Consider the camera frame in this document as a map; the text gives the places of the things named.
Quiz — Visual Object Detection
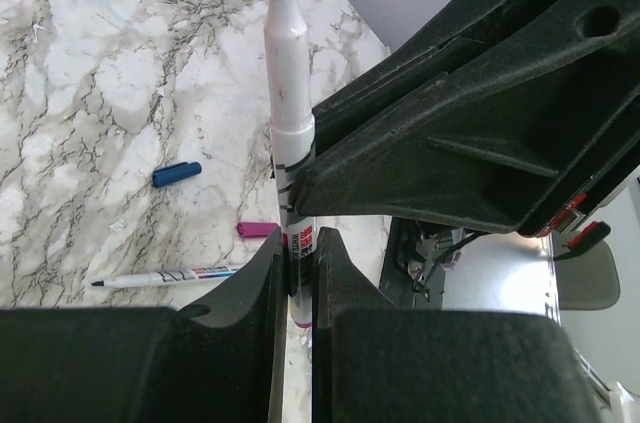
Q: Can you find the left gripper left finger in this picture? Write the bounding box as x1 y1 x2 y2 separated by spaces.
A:
1 233 287 422

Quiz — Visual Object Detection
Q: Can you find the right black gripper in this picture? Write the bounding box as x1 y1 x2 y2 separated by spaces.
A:
294 0 639 238

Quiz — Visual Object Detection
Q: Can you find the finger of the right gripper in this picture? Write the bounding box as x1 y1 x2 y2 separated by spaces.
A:
314 0 558 153

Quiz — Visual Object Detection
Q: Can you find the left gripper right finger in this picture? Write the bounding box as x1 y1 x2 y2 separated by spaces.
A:
311 228 600 422

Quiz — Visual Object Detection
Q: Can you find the purple pen cap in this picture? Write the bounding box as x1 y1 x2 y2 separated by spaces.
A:
236 222 279 239

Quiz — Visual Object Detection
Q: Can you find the dark red tip pen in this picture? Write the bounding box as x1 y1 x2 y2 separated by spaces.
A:
264 0 317 328

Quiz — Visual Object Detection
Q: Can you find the blue pen cap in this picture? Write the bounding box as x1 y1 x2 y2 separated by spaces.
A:
151 162 202 188

